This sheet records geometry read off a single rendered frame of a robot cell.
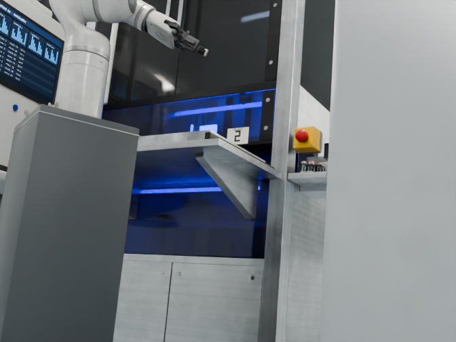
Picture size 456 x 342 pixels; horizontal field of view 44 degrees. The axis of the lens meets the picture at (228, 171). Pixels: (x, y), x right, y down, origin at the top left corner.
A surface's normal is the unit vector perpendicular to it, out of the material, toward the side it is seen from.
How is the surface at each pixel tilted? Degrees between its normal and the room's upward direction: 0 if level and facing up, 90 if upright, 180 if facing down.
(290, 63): 90
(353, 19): 90
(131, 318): 90
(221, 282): 90
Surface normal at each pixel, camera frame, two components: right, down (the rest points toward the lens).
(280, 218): -0.50, -0.24
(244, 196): 0.86, -0.04
